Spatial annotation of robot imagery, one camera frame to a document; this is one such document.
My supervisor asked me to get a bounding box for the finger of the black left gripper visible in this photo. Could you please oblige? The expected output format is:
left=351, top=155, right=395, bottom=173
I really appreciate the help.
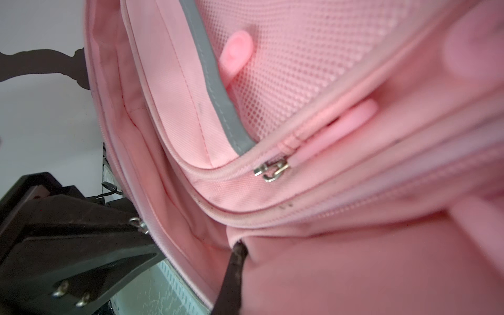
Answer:
left=1, top=172, right=139, bottom=260

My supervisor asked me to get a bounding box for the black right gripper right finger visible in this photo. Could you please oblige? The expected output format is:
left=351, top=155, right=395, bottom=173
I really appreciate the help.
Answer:
left=211, top=241, right=248, bottom=315

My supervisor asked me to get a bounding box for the pink backpack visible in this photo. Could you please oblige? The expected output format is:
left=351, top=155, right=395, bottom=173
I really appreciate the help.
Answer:
left=84, top=1, right=503, bottom=314

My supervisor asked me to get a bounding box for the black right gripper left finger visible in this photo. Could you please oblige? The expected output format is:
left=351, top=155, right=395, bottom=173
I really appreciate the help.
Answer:
left=1, top=228, right=164, bottom=314

